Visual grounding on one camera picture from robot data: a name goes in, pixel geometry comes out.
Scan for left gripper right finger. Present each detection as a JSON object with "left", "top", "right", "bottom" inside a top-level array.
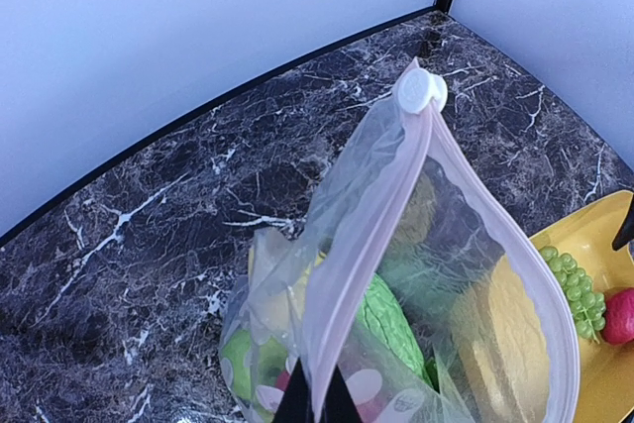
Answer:
[{"left": 319, "top": 367, "right": 362, "bottom": 423}]

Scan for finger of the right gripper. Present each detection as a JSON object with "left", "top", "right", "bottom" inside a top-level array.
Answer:
[{"left": 611, "top": 214, "right": 634, "bottom": 251}]

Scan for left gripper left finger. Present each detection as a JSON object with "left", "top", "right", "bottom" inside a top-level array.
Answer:
[{"left": 272, "top": 360, "right": 314, "bottom": 423}]

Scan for green toy grapes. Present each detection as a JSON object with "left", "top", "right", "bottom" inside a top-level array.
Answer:
[{"left": 539, "top": 246, "right": 606, "bottom": 343}]

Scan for green toy cucumber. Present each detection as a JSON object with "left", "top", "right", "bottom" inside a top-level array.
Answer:
[{"left": 356, "top": 273, "right": 438, "bottom": 391}]

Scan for clear zip top bag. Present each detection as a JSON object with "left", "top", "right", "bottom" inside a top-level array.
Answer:
[{"left": 217, "top": 56, "right": 581, "bottom": 423}]

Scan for red toy apple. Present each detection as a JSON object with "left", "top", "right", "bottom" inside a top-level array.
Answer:
[{"left": 274, "top": 370, "right": 291, "bottom": 392}]

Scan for yellow toy apple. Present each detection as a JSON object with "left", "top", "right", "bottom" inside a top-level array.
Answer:
[{"left": 248, "top": 228, "right": 326, "bottom": 340}]

